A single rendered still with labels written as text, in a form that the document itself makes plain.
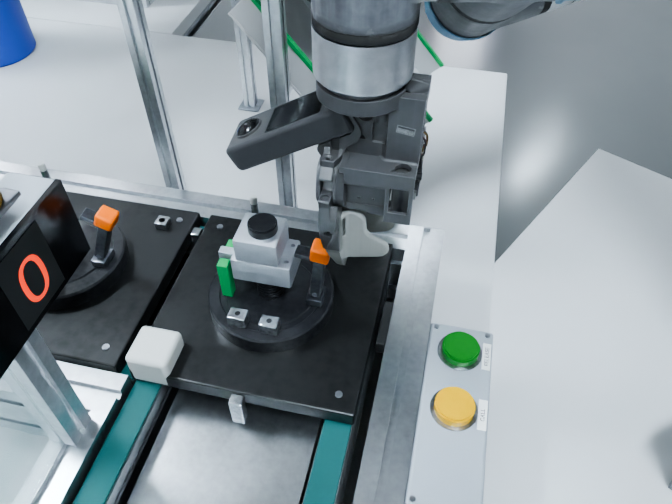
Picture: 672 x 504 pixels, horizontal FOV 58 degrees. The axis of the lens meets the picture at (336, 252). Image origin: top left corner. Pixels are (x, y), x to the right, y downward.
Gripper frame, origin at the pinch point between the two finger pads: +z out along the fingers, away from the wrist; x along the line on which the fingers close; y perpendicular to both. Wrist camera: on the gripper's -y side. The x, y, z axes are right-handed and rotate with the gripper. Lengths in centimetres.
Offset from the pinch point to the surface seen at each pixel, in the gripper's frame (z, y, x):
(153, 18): 21, -61, 81
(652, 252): 21, 41, 29
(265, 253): -0.5, -6.6, -2.2
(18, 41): 17, -80, 58
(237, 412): 11.9, -7.3, -13.2
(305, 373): 10.0, -1.3, -8.4
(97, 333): 10.0, -24.7, -8.5
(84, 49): 21, -70, 65
